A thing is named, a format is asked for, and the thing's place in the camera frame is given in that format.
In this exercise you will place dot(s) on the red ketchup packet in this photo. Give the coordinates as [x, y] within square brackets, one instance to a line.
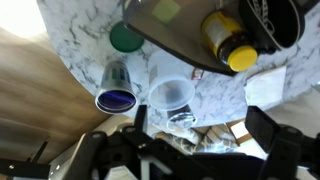
[197, 73]

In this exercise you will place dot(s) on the white paper napkin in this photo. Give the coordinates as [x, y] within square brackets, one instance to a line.
[265, 88]

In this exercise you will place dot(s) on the blue patterned cup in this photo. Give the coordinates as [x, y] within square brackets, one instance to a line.
[115, 86]

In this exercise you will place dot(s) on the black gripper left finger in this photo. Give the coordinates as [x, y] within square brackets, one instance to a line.
[141, 116]

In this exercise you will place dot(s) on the blue white patterned pillow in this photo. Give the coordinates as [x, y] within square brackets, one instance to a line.
[206, 140]

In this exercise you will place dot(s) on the beige sofa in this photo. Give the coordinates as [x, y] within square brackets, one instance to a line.
[300, 110]

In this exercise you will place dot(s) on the brown jar yellow lid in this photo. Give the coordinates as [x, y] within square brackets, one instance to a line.
[230, 43]

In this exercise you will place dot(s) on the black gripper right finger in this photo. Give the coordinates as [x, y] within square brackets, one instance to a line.
[283, 146]

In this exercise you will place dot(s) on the green round lid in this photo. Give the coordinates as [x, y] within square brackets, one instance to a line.
[125, 38]

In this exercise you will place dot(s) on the transparent plastic cup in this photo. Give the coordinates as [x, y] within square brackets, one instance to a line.
[170, 86]

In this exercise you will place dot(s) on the blue cardboard box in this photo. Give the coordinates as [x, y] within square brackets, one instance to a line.
[173, 30]

